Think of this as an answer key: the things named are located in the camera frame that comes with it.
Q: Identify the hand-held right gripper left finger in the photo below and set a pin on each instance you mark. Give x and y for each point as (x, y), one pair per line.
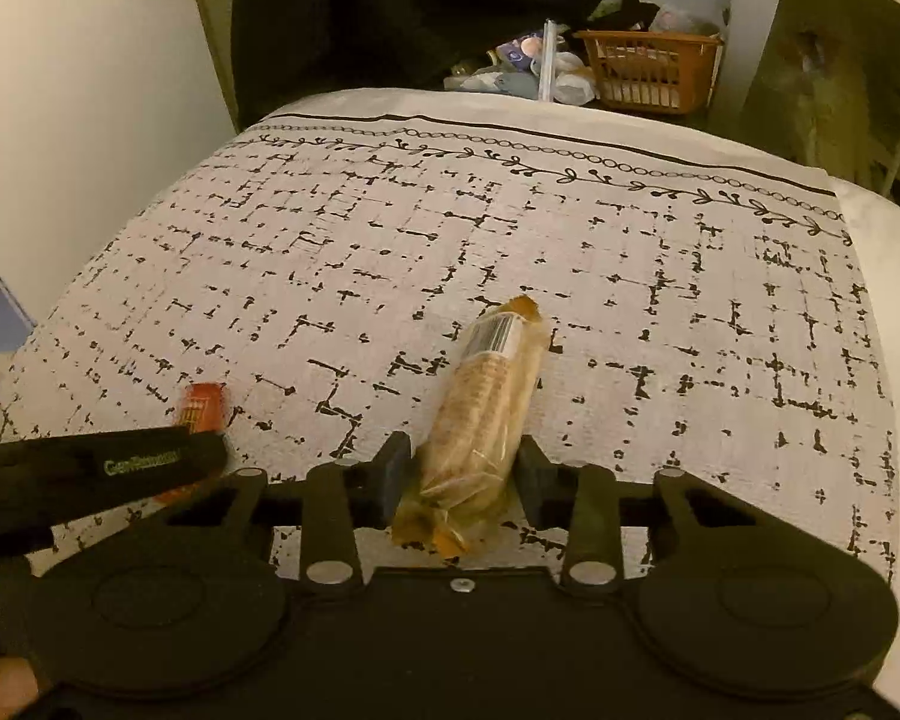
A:
(394, 480)

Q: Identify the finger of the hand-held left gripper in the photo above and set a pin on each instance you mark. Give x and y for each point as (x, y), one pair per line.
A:
(142, 465)

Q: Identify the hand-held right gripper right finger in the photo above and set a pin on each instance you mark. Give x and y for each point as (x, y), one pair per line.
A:
(536, 480)

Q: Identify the pink orange snack packet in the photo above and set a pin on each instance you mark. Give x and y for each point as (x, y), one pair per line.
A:
(201, 405)

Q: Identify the brown orange snack packet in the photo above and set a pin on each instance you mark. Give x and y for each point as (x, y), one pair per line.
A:
(480, 405)

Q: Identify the person's left hand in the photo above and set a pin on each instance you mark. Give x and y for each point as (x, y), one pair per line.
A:
(0, 690)

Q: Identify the pile of small household items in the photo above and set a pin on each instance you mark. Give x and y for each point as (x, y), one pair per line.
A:
(510, 71)

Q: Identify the white bed sheet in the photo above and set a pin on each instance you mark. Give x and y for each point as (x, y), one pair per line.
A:
(892, 277)

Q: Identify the orange plastic basket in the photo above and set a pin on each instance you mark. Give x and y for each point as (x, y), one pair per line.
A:
(645, 79)

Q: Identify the white plastic tube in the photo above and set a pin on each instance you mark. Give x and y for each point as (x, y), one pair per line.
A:
(548, 60)

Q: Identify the chair with dark clothes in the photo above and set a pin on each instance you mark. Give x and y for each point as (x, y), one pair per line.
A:
(382, 15)

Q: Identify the white desk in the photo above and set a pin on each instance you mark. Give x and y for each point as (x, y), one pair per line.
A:
(757, 15)

